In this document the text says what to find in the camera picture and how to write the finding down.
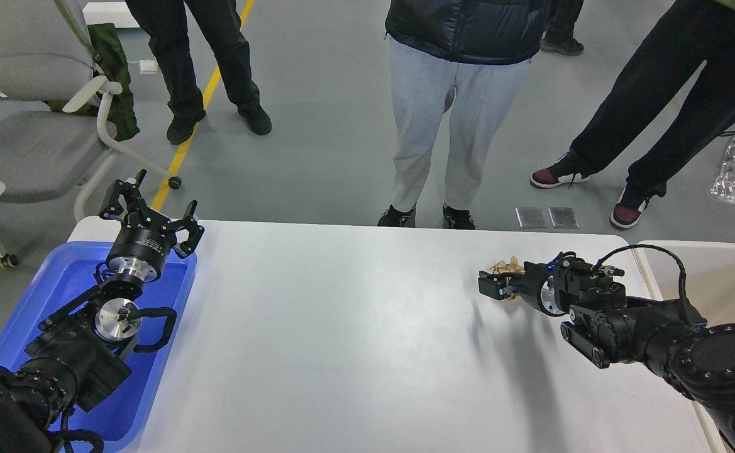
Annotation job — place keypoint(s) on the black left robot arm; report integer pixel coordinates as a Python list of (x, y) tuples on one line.
[(79, 357)]

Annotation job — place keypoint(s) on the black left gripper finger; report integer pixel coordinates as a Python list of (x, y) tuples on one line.
[(123, 202), (189, 224)]

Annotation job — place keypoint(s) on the metal floor outlet plate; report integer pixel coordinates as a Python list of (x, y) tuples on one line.
[(530, 217)]

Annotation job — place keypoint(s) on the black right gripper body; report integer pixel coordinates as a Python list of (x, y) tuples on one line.
[(537, 291)]

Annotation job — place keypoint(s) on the grey office chair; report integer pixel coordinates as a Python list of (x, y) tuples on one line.
[(56, 97)]

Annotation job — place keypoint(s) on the person in grey sweatpants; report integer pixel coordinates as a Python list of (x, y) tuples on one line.
[(463, 58)]

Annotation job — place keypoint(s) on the person in black trousers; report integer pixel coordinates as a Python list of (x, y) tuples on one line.
[(166, 24)]

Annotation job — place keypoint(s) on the green jacket on chair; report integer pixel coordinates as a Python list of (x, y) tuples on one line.
[(102, 42)]

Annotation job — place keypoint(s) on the brown paper ball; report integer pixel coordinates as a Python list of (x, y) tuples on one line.
[(507, 269)]

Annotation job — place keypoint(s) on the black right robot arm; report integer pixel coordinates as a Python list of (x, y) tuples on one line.
[(670, 337)]

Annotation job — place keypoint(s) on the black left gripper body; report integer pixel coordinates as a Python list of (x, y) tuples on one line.
[(142, 246)]

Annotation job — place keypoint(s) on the person with red sneakers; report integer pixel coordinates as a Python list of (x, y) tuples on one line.
[(692, 38)]

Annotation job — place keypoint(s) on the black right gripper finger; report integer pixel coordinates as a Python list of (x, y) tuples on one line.
[(501, 286)]

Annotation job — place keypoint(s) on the blue plastic tray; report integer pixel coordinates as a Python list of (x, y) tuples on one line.
[(66, 273)]

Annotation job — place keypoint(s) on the white plastic bin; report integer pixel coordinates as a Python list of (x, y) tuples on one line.
[(710, 286)]

